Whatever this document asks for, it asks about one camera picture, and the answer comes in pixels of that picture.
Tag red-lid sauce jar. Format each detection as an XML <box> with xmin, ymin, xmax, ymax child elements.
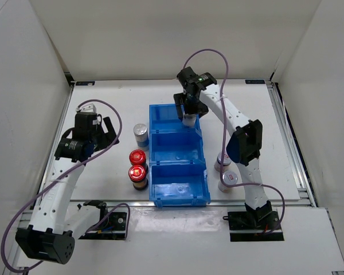
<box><xmin>129</xmin><ymin>149</ymin><xmax>148</xmax><ymax>170</ymax></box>
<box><xmin>128</xmin><ymin>165</ymin><xmax>148</xmax><ymax>191</ymax></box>

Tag silver-lid salt shaker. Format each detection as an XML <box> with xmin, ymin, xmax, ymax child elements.
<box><xmin>133</xmin><ymin>123</ymin><xmax>149</xmax><ymax>151</ymax></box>
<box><xmin>182</xmin><ymin>113</ymin><xmax>197</xmax><ymax>128</ymax></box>

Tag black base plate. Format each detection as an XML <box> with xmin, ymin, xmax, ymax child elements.
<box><xmin>222</xmin><ymin>211</ymin><xmax>284</xmax><ymax>242</ymax></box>
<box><xmin>80</xmin><ymin>203</ymin><xmax>131</xmax><ymax>241</ymax></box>

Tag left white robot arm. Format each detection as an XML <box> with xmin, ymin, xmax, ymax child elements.
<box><xmin>15</xmin><ymin>111</ymin><xmax>119</xmax><ymax>264</ymax></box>

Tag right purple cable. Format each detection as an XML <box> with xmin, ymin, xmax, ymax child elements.
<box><xmin>183</xmin><ymin>49</ymin><xmax>286</xmax><ymax>236</ymax></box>

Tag far blue storage bin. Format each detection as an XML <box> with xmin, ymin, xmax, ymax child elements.
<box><xmin>149</xmin><ymin>104</ymin><xmax>202</xmax><ymax>136</ymax></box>

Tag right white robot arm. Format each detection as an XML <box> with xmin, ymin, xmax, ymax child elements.
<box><xmin>173</xmin><ymin>67</ymin><xmax>272</xmax><ymax>229</ymax></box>

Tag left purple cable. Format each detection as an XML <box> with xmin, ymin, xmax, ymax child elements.
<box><xmin>0</xmin><ymin>99</ymin><xmax>130</xmax><ymax>272</ymax></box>

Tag near red-lid sauce jar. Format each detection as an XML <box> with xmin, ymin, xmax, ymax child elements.
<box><xmin>128</xmin><ymin>165</ymin><xmax>148</xmax><ymax>191</ymax></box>

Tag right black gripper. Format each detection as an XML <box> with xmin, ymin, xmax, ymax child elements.
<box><xmin>173</xmin><ymin>92</ymin><xmax>209</xmax><ymax>121</ymax></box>

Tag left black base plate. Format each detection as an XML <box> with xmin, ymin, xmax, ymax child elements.
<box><xmin>80</xmin><ymin>203</ymin><xmax>131</xmax><ymax>241</ymax></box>

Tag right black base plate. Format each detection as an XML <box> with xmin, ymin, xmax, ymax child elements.
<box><xmin>222</xmin><ymin>211</ymin><xmax>284</xmax><ymax>242</ymax></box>

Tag white-lid spice jar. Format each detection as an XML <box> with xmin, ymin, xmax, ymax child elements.
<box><xmin>214</xmin><ymin>152</ymin><xmax>232</xmax><ymax>172</ymax></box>
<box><xmin>218</xmin><ymin>170</ymin><xmax>238</xmax><ymax>193</ymax></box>

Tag purple cable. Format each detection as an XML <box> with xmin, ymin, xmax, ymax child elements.
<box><xmin>183</xmin><ymin>49</ymin><xmax>286</xmax><ymax>236</ymax></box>
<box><xmin>0</xmin><ymin>99</ymin><xmax>130</xmax><ymax>272</ymax></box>

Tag far red-lid sauce jar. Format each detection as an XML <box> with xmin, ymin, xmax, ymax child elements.
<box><xmin>129</xmin><ymin>149</ymin><xmax>148</xmax><ymax>170</ymax></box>

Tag blue storage bin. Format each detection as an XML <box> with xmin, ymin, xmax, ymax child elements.
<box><xmin>149</xmin><ymin>104</ymin><xmax>202</xmax><ymax>136</ymax></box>
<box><xmin>149</xmin><ymin>131</ymin><xmax>206</xmax><ymax>164</ymax></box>
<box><xmin>149</xmin><ymin>162</ymin><xmax>211</xmax><ymax>208</ymax></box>

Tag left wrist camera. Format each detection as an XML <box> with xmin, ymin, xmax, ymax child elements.
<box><xmin>76</xmin><ymin>103</ymin><xmax>97</xmax><ymax>115</ymax></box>

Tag middle blue storage bin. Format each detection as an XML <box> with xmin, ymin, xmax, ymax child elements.
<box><xmin>149</xmin><ymin>131</ymin><xmax>206</xmax><ymax>164</ymax></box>

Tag near blue storage bin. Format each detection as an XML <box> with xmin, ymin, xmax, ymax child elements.
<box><xmin>149</xmin><ymin>162</ymin><xmax>211</xmax><ymax>208</ymax></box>

